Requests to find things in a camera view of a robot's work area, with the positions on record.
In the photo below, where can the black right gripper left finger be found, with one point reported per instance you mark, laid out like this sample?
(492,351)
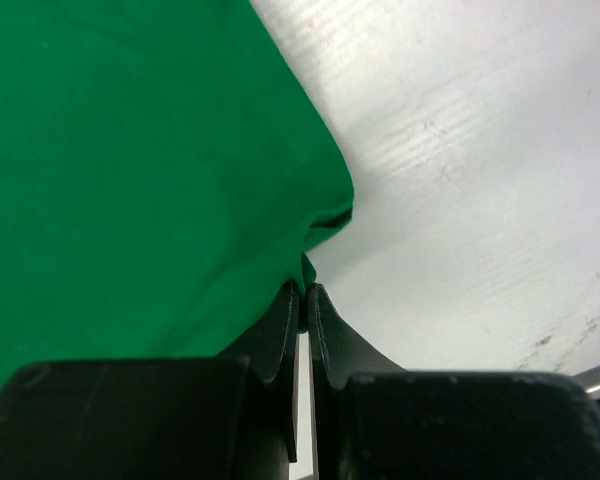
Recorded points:
(229,416)

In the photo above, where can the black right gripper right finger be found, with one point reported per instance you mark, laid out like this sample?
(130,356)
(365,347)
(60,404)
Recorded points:
(373,419)

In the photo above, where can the green t-shirt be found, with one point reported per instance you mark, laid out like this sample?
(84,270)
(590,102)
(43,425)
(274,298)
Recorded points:
(162,174)

